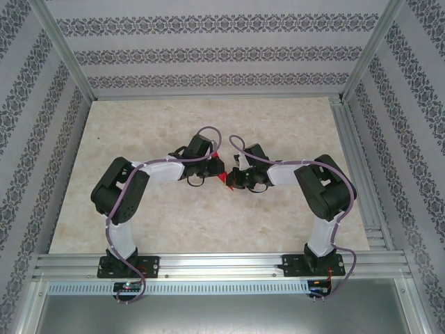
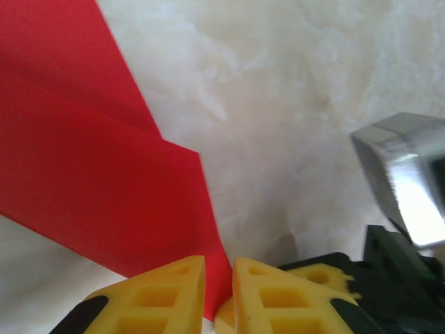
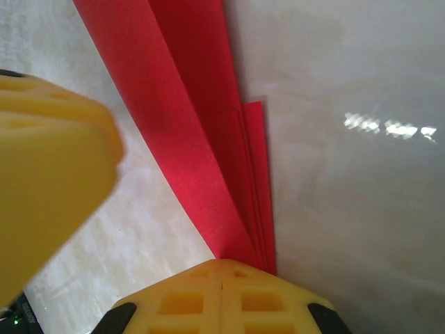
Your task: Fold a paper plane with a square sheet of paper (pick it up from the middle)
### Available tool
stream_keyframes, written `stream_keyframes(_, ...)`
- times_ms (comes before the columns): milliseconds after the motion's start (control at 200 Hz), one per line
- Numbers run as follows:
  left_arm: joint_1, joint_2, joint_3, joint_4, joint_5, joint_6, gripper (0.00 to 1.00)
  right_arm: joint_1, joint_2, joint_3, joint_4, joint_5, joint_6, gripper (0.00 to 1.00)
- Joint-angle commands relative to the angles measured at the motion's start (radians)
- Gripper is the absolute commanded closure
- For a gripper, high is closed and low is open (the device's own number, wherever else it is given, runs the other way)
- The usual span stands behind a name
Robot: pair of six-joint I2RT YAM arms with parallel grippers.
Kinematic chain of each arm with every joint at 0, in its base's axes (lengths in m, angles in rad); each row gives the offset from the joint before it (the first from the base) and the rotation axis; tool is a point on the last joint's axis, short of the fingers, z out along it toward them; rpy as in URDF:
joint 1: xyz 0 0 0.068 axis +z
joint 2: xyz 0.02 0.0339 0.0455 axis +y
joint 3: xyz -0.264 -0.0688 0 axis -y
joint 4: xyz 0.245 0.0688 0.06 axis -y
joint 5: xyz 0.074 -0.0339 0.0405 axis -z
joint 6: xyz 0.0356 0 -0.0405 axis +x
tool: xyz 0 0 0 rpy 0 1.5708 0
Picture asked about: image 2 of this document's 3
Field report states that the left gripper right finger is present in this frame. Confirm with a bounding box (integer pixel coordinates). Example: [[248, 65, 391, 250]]
[[232, 257, 383, 334]]

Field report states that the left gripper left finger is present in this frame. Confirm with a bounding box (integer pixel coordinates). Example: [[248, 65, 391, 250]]
[[48, 255, 207, 334]]

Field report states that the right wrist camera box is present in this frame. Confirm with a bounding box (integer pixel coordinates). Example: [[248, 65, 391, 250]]
[[350, 113, 445, 250]]

